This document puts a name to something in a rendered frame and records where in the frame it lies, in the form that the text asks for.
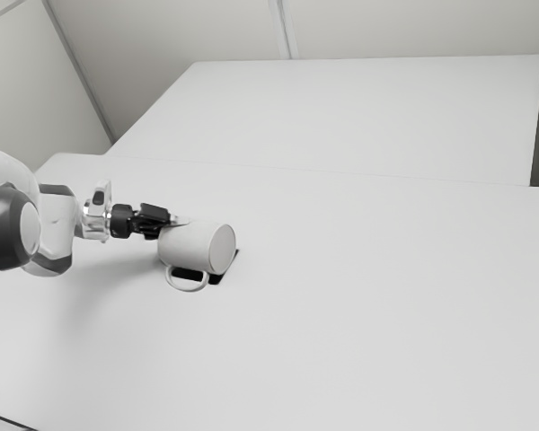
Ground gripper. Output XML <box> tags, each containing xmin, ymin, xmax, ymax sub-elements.
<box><xmin>109</xmin><ymin>202</ymin><xmax>190</xmax><ymax>240</ymax></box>

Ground white ceramic mug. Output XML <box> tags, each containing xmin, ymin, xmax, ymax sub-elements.
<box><xmin>156</xmin><ymin>221</ymin><xmax>236</xmax><ymax>294</ymax></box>

